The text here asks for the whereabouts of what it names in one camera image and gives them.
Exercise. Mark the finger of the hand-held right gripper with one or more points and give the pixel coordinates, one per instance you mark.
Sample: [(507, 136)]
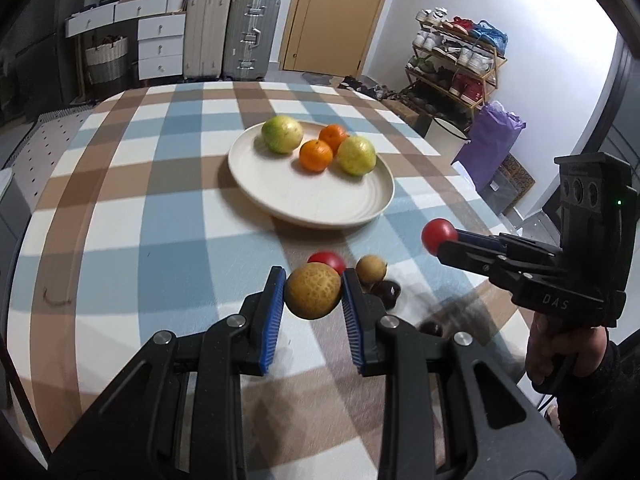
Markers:
[(475, 260), (480, 238)]

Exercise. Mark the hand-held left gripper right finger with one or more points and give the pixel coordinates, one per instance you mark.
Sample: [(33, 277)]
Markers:
[(355, 325)]

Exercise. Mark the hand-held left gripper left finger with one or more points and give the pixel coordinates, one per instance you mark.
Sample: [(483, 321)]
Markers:
[(270, 320)]

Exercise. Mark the red tomato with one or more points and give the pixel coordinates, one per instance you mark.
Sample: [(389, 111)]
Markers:
[(327, 261), (439, 234)]

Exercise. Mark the yellow passion fruit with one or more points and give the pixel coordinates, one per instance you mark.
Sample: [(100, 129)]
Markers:
[(312, 291), (371, 268)]

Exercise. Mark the cream round plate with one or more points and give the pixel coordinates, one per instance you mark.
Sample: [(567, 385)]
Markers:
[(300, 195)]

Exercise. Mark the yellow guava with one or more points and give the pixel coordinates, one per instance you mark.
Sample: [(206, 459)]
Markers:
[(356, 156)]

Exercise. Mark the orange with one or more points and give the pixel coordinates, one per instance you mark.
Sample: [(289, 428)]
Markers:
[(316, 156), (334, 135)]

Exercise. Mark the green-yellow guava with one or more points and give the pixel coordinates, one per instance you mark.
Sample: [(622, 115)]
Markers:
[(282, 134)]

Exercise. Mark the person's right forearm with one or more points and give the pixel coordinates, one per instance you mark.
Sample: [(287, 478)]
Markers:
[(610, 400)]

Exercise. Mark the person's right hand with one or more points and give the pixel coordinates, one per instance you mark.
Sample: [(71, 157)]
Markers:
[(542, 355)]

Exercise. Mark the dark purple passion fruit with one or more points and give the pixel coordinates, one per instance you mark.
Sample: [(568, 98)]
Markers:
[(431, 329), (387, 293)]

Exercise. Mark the patterned doormat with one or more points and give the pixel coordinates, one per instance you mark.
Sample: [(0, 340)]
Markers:
[(515, 177)]

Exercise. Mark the purple bag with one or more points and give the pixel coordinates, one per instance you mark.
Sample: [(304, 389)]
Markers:
[(490, 150)]

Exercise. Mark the cream waste bin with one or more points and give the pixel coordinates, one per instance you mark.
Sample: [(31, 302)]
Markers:
[(447, 137)]

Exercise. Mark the brown cardboard box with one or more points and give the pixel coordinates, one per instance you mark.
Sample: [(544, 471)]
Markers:
[(400, 110)]

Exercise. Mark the wooden shoe rack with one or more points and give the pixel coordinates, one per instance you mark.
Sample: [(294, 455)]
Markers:
[(492, 72)]

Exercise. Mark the rows of shelved sneakers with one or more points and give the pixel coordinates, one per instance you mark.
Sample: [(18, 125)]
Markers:
[(450, 55)]

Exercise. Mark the scattered shoes group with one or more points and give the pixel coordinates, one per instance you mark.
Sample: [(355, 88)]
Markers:
[(367, 87)]

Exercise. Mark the blue mesh bag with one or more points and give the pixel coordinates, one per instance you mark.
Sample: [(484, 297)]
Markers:
[(490, 37)]

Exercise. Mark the small grey rug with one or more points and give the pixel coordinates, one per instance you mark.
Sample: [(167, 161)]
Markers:
[(320, 79)]

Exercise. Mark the tan wooden door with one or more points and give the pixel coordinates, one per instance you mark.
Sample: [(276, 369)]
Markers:
[(335, 25)]

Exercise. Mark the silver suitcase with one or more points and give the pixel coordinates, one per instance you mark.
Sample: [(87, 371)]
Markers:
[(250, 40)]

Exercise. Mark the beige suitcase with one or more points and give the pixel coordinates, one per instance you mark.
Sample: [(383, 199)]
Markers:
[(207, 35)]

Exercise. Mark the white drawer cabinet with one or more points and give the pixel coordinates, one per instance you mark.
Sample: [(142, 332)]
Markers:
[(161, 47)]

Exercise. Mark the dotted floor mat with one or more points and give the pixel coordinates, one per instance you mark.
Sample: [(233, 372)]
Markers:
[(40, 135)]

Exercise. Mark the woven laundry basket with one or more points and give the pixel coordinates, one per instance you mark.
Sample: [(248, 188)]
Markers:
[(106, 62)]

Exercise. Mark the white desk with drawers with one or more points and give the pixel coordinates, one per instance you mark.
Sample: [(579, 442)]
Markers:
[(125, 10)]

